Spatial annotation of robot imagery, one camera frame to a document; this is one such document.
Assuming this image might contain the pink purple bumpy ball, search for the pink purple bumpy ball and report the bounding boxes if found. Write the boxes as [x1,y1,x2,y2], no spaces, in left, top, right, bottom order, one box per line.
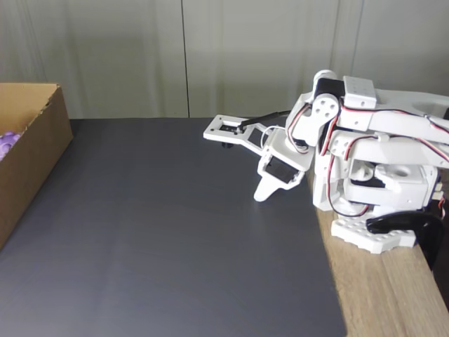
[0,131,23,162]

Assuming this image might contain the brown cardboard box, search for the brown cardboard box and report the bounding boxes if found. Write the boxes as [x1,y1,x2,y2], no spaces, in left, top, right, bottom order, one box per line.
[0,83,74,249]

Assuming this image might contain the black table clamp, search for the black table clamp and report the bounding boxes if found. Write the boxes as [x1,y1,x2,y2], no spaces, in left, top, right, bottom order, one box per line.
[366,210,446,271]

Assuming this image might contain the dark grey table mat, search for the dark grey table mat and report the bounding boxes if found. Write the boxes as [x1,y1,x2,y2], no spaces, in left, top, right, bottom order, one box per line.
[0,117,348,337]

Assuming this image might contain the black camera cable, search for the black camera cable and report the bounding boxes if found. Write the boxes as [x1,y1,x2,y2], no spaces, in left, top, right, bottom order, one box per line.
[238,110,293,131]

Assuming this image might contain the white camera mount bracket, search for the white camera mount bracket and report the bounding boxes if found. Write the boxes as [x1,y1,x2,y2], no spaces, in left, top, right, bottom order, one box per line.
[203,114,280,157]

